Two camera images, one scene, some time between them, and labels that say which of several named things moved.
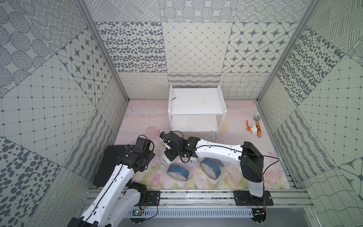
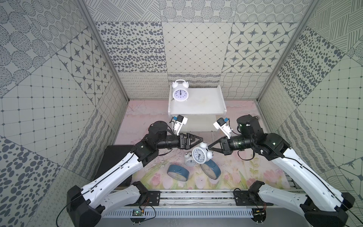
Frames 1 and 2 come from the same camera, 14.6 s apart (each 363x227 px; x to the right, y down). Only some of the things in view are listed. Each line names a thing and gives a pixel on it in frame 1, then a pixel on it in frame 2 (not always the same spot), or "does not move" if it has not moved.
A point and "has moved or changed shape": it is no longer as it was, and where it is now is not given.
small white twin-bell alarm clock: x=192 y=161 does not move
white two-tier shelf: x=196 y=109 does not move
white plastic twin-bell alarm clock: x=166 y=160 -> x=180 y=90
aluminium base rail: x=218 y=204 does not move
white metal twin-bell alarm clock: x=219 y=162 has moved or changed shape
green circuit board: x=137 y=213 does not move
